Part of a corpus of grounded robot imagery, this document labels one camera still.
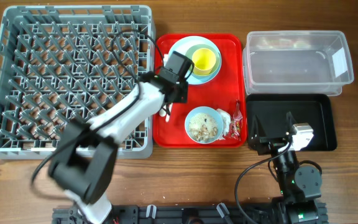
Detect white plastic fork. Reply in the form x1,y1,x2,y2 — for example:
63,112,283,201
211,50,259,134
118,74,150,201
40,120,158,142
158,54,173,123

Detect red snack wrapper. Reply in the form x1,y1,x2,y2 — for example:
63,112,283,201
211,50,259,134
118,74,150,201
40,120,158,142
224,100,243,141

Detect red plastic tray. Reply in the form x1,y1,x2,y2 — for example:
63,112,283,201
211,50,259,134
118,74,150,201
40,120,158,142
152,34,247,148

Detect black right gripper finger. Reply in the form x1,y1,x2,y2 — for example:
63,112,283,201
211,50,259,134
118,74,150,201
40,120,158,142
250,115,266,139
286,111,296,134

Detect white napkin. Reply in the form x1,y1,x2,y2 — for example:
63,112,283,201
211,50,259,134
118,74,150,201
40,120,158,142
216,108,231,140

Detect yellow plastic cup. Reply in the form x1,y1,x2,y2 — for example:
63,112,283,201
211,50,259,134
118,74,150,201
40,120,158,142
191,48,216,76

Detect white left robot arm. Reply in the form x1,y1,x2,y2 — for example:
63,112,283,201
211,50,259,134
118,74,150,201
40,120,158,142
48,52,194,223

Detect black tray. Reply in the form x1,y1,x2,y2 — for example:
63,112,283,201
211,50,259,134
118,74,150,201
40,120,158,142
246,94,337,151

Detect black mounting rail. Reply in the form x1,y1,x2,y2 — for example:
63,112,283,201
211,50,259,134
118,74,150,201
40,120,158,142
52,202,328,224

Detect grey plastic dishwasher rack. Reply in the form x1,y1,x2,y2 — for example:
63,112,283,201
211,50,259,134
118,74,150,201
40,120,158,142
0,5,155,159

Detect rice and food scraps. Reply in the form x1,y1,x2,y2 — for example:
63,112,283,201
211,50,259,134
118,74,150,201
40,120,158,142
188,113,218,142

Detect light blue bowl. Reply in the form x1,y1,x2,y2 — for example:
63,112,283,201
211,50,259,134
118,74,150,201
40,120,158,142
185,106,224,144

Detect clear plastic bin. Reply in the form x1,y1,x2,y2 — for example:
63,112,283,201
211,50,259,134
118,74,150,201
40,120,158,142
243,30,354,96

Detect light blue plate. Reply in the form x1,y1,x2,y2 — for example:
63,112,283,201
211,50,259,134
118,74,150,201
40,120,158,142
168,36,222,85

